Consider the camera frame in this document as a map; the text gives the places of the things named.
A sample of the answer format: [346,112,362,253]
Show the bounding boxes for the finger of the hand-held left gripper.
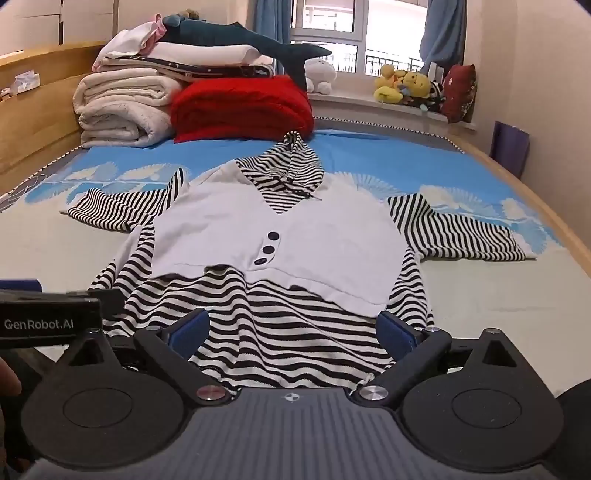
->
[88,288,126,324]

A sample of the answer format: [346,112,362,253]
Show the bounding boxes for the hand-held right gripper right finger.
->
[353,311,544,409]

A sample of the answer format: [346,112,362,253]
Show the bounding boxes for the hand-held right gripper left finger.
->
[52,308,230,407]

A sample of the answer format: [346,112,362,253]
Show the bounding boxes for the black white striped hooded sweater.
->
[60,131,539,402]

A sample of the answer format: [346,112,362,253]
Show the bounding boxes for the person's left hand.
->
[0,356,23,416]

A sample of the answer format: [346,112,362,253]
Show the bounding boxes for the blue white patterned bed sheet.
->
[0,115,591,402]

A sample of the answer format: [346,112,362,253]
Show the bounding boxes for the white rolled quilt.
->
[73,73,185,148]

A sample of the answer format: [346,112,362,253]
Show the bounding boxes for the wooden headboard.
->
[0,41,110,188]

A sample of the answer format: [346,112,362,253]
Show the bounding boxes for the purple box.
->
[489,121,531,181]

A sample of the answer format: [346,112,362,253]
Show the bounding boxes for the red knitted blanket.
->
[170,76,315,144]

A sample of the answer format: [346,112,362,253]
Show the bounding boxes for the tissue box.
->
[11,69,43,96]

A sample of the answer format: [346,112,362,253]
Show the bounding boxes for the black white striped plush toy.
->
[416,79,447,114]

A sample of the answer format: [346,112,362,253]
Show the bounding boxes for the yellow duck plush toy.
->
[373,65,408,105]

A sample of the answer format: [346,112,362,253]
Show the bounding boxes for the red cushion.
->
[440,64,478,124]

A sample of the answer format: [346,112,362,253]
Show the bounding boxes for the yellow bear plush toy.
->
[401,69,435,101]

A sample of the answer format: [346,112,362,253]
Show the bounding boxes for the navy trimmed folded quilt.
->
[150,58,276,85]

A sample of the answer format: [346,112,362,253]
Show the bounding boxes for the white folded blanket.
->
[95,41,263,71]

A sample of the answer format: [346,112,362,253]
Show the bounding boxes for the pink and white cloth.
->
[91,14,168,71]

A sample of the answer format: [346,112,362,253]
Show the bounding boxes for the dark blue shark plush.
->
[157,13,333,90]

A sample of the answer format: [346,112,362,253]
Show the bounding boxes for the window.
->
[288,0,431,77]

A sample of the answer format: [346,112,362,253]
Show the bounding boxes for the blue curtain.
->
[255,0,293,77]
[418,0,464,73]

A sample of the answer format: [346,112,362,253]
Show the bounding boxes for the wooden bed frame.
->
[455,133,591,282]

